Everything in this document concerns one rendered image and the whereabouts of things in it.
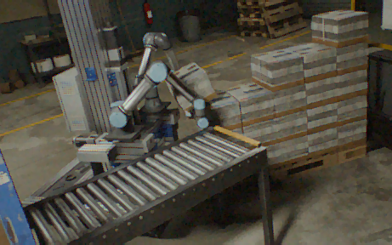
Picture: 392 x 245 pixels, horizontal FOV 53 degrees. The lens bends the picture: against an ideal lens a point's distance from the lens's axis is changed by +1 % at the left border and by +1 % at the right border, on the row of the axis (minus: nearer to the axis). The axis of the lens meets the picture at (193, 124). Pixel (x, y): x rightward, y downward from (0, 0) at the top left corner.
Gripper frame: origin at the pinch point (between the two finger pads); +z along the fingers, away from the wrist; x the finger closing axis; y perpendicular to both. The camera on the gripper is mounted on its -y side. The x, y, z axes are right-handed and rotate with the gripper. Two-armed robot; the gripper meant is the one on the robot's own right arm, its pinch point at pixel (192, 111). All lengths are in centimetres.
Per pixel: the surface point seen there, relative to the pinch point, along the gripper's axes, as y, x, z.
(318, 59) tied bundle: -14, -108, -2
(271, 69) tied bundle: -1, -69, -4
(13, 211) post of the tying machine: 65, 82, -151
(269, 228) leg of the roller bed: -62, -1, -85
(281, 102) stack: -31, -67, -3
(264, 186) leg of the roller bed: -31, -10, -85
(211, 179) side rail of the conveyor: 1, 16, -99
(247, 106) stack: -18.9, -40.1, -3.7
